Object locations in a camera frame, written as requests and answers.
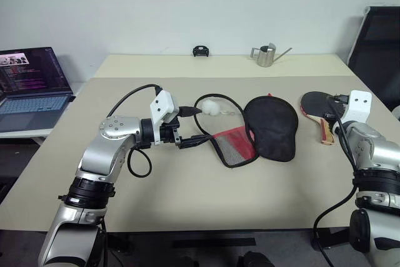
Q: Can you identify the black rubber table tennis paddle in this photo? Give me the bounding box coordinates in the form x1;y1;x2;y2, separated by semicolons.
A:
300;91;338;146

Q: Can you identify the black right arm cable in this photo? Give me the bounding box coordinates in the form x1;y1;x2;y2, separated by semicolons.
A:
312;93;360;267

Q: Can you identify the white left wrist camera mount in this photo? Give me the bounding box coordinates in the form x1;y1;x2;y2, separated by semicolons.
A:
149;90;180;128

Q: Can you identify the black and red paddle case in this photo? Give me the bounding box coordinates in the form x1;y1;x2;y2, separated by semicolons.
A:
193;93;297;169

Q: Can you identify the small black plastic clamp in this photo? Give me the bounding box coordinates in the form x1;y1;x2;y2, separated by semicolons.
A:
192;46;211;58

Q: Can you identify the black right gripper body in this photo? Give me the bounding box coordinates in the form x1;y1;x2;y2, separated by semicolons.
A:
324;110;345;123

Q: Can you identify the black office chair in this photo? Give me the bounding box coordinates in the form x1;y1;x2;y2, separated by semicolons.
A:
347;6;400;112

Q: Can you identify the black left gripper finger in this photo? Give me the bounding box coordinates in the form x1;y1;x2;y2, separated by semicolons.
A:
178;106;203;118
178;135;215;151

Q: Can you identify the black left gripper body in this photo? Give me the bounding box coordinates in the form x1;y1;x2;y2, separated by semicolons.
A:
159;114;183;149

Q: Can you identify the open grey laptop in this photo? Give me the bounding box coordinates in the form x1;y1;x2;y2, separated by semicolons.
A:
0;47;76;134

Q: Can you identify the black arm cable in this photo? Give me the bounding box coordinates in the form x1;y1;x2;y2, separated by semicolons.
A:
312;93;360;267
106;84;163;178

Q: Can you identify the white fluffy pompom keychain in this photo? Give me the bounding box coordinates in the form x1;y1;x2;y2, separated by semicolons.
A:
199;99;236;117

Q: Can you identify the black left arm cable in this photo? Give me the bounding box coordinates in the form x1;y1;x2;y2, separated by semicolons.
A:
106;84;163;178

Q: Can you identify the black table frame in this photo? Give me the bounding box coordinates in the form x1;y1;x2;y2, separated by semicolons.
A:
106;228;354;253

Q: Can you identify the small metal watering can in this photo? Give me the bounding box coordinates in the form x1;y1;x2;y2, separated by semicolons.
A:
251;42;294;68

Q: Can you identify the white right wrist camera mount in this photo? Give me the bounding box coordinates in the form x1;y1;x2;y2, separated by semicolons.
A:
341;89;373;124

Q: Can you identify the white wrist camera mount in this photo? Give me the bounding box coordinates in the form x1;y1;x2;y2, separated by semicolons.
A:
341;89;373;124
149;90;180;128

